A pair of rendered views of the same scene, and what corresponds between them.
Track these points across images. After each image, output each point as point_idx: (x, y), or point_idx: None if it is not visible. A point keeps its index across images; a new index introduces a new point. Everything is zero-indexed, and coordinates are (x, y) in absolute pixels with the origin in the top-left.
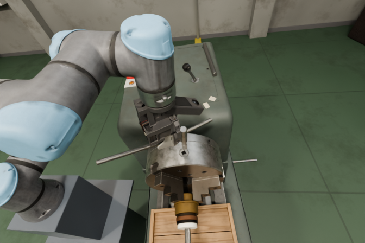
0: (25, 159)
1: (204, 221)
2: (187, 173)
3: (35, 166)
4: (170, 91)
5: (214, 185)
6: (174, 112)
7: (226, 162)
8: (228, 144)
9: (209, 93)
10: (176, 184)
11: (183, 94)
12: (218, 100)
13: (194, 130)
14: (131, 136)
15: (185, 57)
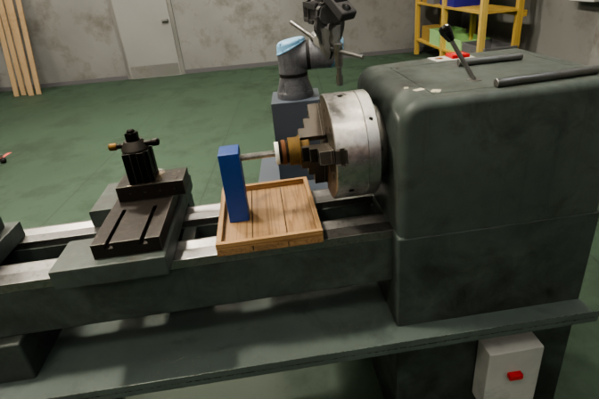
0: (310, 44)
1: (298, 216)
2: (325, 122)
3: (308, 53)
4: None
5: (320, 150)
6: None
7: (397, 238)
8: (400, 175)
9: (447, 88)
10: (314, 125)
11: (433, 78)
12: (433, 93)
13: (382, 108)
14: (359, 85)
15: (535, 69)
